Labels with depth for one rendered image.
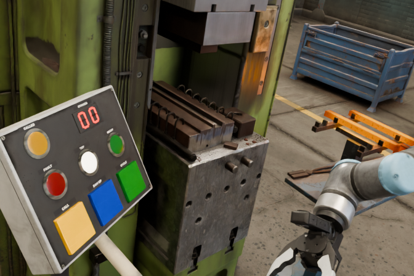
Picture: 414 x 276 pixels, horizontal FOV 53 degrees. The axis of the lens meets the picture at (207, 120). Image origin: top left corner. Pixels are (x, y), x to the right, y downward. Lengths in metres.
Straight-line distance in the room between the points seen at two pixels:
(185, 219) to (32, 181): 0.69
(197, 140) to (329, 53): 4.03
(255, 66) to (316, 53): 3.71
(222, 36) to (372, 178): 0.57
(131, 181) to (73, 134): 0.19
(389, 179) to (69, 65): 0.85
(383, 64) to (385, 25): 4.78
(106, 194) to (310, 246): 0.46
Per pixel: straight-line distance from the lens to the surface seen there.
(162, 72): 1.78
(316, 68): 5.36
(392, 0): 9.66
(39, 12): 1.49
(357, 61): 5.09
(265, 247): 2.49
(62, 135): 0.89
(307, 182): 1.81
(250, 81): 1.65
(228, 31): 1.26
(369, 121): 1.86
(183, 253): 1.51
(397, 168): 1.00
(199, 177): 1.34
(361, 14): 10.00
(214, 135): 1.39
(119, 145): 1.00
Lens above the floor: 1.57
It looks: 24 degrees down
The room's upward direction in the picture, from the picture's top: 9 degrees clockwise
